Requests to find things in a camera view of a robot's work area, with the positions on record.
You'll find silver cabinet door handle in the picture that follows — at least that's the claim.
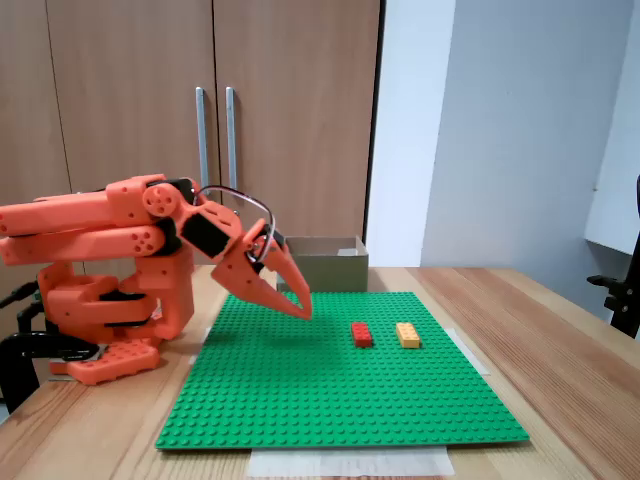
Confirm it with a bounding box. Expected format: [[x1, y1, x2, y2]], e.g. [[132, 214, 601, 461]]
[[225, 86, 239, 191], [195, 86, 211, 190]]

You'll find translucent masking tape strip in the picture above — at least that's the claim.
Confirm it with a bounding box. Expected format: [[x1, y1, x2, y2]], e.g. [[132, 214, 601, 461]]
[[451, 327, 491, 377], [248, 446, 455, 479], [188, 327, 212, 367]]

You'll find green lego baseplate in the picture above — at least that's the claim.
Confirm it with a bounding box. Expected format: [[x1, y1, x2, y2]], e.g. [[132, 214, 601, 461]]
[[154, 291, 531, 452]]

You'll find yellow lego block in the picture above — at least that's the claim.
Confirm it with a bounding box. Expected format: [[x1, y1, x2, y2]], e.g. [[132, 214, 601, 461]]
[[395, 322, 424, 350]]

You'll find black stand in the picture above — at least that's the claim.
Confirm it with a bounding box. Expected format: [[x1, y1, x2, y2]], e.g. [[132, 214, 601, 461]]
[[587, 174, 640, 341]]

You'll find gripper servo cable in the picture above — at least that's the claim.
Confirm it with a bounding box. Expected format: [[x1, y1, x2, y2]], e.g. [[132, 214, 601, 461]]
[[196, 184, 277, 261]]

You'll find brown cardboard box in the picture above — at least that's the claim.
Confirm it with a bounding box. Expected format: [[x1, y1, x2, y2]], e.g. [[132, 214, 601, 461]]
[[276, 235, 370, 294]]

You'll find black power cable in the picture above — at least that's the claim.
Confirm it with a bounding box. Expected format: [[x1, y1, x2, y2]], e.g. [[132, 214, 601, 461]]
[[0, 282, 41, 309]]

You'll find brown wooden cabinet door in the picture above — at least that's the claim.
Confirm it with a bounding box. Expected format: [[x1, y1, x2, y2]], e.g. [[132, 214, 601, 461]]
[[0, 0, 74, 304], [46, 0, 224, 266], [213, 0, 386, 269]]

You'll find black table clamp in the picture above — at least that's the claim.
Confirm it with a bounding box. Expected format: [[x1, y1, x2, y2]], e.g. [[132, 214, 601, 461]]
[[0, 309, 101, 415]]

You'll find red lego block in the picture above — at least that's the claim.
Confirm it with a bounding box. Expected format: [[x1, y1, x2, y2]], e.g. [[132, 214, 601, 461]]
[[350, 322, 375, 349]]

